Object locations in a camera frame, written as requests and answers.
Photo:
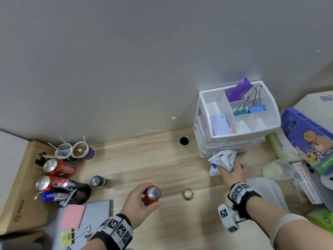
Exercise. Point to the white plastic drawer organiser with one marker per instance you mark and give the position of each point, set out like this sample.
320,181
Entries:
216,106

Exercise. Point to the left marker-patterned wristband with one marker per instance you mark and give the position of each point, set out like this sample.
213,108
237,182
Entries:
117,227

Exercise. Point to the dark blue paper cup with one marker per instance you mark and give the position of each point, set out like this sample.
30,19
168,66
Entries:
84,152

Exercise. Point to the blue and white pen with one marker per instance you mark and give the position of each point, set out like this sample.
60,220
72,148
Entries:
53,197

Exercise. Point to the small dark glass bottle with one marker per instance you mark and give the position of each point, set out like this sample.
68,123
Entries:
100,181

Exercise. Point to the small red metal can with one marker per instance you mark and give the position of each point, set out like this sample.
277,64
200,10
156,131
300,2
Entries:
152,195

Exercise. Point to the light blue sticky note pad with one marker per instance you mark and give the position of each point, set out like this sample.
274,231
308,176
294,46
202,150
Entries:
219,124

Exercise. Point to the white paper sheet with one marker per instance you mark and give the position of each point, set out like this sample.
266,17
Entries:
268,191

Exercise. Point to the marker-patterned wristband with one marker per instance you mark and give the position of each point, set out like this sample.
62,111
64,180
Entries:
240,193
117,227

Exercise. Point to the paper cup with foil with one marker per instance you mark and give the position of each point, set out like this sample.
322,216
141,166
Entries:
63,151

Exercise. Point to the blue cartoon animal box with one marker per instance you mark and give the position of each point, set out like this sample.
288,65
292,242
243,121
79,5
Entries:
309,137

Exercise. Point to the white cardboard box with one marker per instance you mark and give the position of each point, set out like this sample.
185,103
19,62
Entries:
312,101

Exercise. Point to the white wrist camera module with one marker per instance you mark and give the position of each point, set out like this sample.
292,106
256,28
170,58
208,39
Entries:
226,216

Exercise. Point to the black pen holder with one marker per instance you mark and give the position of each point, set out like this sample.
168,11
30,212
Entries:
80,193

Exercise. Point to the green tissue packet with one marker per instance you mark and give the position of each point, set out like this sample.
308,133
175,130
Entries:
279,147

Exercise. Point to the red soda can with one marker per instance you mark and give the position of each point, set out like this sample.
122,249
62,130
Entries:
61,167
49,182

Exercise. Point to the person's left hand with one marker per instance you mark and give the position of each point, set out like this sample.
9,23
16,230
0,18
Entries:
132,205

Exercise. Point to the white paper wrapper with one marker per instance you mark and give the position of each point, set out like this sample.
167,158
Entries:
223,159

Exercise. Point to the purple plastic packet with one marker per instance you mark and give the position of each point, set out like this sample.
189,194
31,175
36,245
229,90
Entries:
238,91

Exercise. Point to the brown cardboard box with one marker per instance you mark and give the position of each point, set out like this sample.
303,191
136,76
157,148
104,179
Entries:
20,195

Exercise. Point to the bright green packet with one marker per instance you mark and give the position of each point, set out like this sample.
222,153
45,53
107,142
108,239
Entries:
322,220

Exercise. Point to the person's left thumb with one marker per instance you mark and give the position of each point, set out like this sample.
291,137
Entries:
154,205

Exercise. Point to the gold bottle cap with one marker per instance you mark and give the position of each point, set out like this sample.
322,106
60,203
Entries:
187,194

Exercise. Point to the grey notebook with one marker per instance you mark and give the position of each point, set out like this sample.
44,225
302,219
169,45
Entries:
98,216

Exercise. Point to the yellow binder clip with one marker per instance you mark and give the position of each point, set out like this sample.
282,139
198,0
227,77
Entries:
66,235

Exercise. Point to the person's right forearm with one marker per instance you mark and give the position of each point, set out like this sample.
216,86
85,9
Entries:
262,221

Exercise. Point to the right marker-patterned wristband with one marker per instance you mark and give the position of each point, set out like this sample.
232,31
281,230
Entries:
240,193

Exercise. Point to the clear packet with red print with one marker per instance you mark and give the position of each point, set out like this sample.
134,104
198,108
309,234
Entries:
308,184

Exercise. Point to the person's right hand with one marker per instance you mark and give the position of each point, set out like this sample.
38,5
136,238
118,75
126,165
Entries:
238,175

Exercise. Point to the black binder clip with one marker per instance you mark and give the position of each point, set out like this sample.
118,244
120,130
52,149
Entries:
40,160

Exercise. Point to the clear plastic cup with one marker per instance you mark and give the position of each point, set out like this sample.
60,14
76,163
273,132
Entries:
277,169

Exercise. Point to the blue binder clip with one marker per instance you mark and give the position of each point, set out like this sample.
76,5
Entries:
256,109

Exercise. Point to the pink sticky note pad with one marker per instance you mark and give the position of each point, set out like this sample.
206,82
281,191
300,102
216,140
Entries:
73,216

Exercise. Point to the person's right thumb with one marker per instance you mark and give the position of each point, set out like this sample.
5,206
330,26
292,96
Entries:
223,171

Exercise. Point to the teal binder clip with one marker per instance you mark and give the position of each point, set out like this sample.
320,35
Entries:
240,111

